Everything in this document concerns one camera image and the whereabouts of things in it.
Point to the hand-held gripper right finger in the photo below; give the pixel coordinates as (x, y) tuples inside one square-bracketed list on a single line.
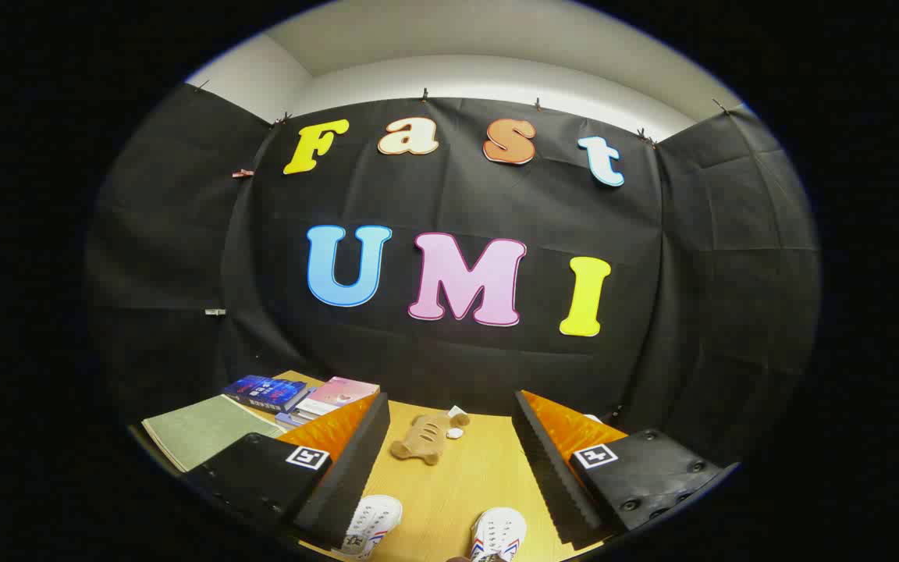
[(547, 468)]

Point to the white perforated shoe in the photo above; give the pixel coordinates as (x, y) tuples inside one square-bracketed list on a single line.
[(375, 517), (500, 531)]

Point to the fabric storage box with lid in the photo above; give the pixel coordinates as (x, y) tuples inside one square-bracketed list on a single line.
[(200, 429)]

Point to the pink book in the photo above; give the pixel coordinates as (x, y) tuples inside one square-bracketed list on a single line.
[(344, 389)]

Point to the black backdrop cloth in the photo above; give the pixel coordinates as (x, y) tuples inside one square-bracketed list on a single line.
[(457, 195)]

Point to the light blue book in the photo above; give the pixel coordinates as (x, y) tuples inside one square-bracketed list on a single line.
[(289, 419)]

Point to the brown plush toy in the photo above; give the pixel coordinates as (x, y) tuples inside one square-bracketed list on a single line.
[(422, 437)]

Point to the row of black clips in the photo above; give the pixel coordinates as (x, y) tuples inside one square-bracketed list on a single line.
[(424, 95)]

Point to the white book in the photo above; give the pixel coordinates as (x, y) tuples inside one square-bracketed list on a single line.
[(315, 407)]

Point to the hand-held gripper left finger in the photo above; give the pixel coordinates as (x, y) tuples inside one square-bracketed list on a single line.
[(356, 468)]

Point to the dark blue book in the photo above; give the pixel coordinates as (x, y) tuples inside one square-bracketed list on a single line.
[(266, 390)]

